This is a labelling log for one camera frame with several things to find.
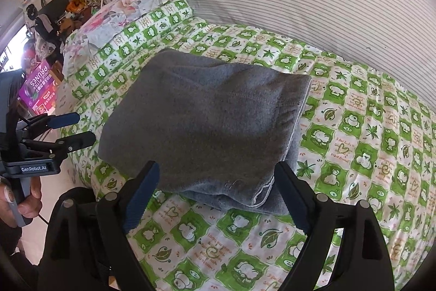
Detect person's left hand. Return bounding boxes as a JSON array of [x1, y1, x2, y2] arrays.
[[0, 174, 43, 228]]

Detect green checkered bedsheet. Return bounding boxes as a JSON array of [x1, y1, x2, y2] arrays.
[[56, 0, 436, 291]]

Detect purple cardboard box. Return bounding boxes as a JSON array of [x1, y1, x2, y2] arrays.
[[19, 60, 57, 116]]

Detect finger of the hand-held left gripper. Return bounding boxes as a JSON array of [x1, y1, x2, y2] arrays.
[[20, 112, 81, 138], [22, 131, 97, 161]]

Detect brown plush toy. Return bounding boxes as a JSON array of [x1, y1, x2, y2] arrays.
[[59, 17, 83, 35]]

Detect black monitor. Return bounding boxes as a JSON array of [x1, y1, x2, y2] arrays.
[[37, 0, 71, 18]]

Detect grey pants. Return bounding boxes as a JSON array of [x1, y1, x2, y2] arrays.
[[98, 49, 313, 217]]

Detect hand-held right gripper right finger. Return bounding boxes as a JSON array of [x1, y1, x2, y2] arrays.
[[274, 161, 393, 291]]

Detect floral pillow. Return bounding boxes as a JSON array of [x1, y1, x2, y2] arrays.
[[63, 0, 188, 71]]

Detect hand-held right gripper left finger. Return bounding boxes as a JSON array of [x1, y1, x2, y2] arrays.
[[36, 161, 161, 291]]

